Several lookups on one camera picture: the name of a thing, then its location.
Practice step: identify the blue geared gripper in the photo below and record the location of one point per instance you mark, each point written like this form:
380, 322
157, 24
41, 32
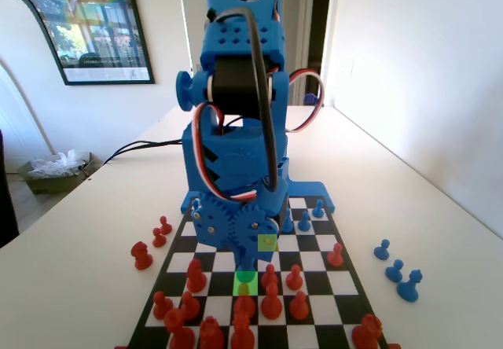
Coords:
220, 229

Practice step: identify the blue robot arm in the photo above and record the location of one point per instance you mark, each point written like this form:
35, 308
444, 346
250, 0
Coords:
243, 38

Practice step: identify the red chess pawn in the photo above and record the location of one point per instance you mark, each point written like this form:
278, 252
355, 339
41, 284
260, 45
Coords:
335, 254
160, 305
269, 274
189, 306
158, 237
165, 225
294, 277
298, 306

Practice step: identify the blue chess pawn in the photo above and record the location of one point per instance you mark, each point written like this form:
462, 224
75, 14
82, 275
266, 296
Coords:
382, 248
318, 208
303, 221
394, 270

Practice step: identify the red chess queen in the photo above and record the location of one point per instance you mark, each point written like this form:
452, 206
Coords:
241, 333

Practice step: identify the blue chess bishop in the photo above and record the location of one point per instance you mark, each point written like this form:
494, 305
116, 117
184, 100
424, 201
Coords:
408, 286

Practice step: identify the black and white chessboard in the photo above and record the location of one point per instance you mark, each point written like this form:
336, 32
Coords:
346, 282

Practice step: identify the small blue box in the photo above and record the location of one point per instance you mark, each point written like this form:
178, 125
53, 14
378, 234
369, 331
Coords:
310, 99

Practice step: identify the crumpled clear plastic bag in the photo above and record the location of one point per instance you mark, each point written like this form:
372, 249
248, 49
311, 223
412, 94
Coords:
59, 164

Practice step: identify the olive waste bin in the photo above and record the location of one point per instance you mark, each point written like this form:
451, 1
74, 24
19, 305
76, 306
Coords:
47, 186

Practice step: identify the dark clothed person body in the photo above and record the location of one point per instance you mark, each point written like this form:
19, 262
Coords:
8, 192

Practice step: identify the black framed wall poster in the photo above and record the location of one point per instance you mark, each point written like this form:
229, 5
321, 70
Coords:
110, 30

